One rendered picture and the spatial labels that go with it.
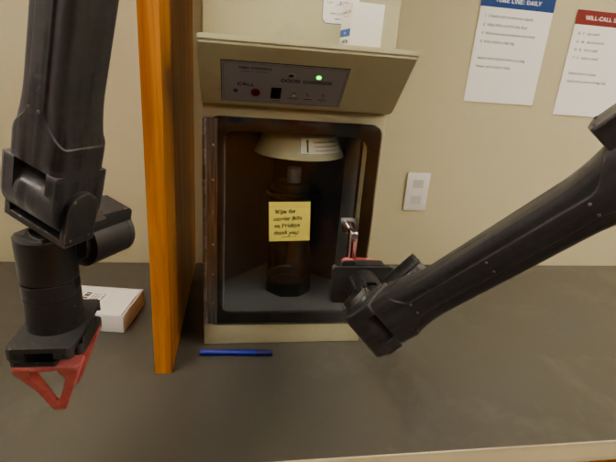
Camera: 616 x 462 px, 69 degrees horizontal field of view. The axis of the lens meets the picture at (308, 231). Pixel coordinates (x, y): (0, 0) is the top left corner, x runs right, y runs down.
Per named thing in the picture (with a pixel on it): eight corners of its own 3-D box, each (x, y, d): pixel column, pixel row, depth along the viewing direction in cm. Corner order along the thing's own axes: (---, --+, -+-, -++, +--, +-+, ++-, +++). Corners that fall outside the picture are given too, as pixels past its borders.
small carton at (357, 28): (338, 47, 71) (342, 5, 69) (368, 49, 73) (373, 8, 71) (348, 46, 67) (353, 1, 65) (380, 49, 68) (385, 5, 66)
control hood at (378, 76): (201, 101, 75) (200, 36, 71) (388, 113, 80) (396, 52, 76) (194, 107, 64) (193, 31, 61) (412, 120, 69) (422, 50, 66)
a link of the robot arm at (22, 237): (-5, 227, 44) (37, 238, 42) (56, 209, 50) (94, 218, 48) (6, 290, 47) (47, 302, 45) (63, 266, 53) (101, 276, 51)
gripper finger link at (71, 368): (104, 379, 56) (96, 313, 53) (85, 421, 50) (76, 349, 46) (45, 380, 55) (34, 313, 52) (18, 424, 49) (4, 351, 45)
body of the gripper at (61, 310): (102, 312, 56) (96, 257, 53) (73, 363, 46) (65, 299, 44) (45, 313, 55) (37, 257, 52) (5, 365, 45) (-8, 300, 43)
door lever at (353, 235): (350, 266, 88) (336, 266, 87) (355, 220, 85) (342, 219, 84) (357, 278, 83) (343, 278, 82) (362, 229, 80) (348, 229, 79)
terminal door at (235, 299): (207, 323, 89) (206, 115, 75) (357, 321, 93) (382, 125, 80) (207, 324, 88) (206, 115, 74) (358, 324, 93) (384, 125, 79)
